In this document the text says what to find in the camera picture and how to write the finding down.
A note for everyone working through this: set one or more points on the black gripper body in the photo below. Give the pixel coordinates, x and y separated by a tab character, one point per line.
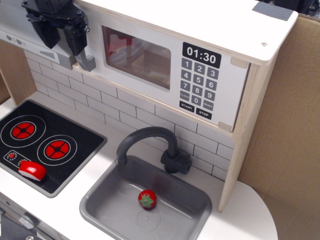
63	11

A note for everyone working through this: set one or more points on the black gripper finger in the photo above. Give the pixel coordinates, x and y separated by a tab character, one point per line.
48	32
76	38

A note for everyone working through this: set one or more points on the white toy microwave door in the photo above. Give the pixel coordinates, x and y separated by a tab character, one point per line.
197	80

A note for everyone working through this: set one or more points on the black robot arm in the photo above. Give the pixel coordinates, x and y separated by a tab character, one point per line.
48	16

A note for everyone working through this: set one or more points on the white wooden microwave cabinet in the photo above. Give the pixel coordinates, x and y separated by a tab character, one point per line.
249	30

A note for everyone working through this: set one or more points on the grey range hood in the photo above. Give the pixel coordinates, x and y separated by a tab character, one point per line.
18	31

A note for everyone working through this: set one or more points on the black toy stovetop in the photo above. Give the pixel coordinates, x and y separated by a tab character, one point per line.
32	132

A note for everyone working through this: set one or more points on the red white toy sushi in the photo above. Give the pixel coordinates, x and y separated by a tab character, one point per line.
32	170

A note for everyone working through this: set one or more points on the grey plastic sink basin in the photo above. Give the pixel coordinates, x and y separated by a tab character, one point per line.
112	204

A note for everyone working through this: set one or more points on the red toy strawberry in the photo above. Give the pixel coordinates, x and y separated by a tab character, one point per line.
147	199

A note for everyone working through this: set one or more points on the brown cardboard panel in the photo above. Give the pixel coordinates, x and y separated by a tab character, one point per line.
282	163

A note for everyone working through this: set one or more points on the grey oven front handle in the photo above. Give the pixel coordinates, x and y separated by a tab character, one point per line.
16	223

